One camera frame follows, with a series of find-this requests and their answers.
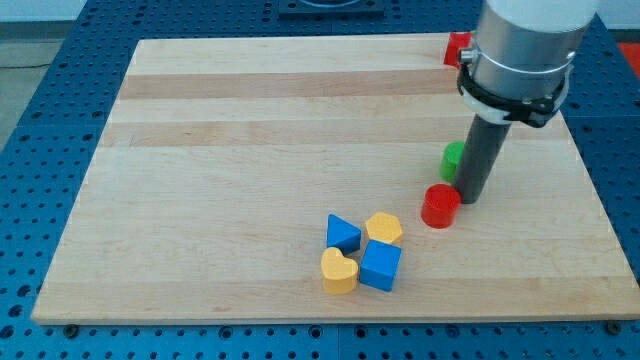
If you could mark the red cylinder block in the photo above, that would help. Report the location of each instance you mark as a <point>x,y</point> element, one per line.
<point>440,206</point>

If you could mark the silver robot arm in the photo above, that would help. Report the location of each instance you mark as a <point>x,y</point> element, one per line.
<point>522,49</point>

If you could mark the yellow hexagon block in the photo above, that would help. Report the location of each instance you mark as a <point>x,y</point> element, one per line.
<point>384,227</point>

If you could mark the blue triangle block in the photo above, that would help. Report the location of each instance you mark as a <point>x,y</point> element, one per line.
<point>342,235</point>

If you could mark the wooden board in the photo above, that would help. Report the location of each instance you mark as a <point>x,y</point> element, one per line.
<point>207,198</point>

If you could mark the yellow heart block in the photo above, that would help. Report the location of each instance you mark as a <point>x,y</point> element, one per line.
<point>339,273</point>

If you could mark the blue cube block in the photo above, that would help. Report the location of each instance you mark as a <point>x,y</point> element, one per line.
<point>379,265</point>

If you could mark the green cylinder block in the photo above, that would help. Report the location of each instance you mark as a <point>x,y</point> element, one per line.
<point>451,156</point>

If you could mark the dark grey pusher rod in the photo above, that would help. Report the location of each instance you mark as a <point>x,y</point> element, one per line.
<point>481,149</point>

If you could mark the red block at board edge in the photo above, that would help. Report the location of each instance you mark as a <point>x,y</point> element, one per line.
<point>459,49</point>

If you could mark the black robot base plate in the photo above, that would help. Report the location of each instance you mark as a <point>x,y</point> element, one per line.
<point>288,9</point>

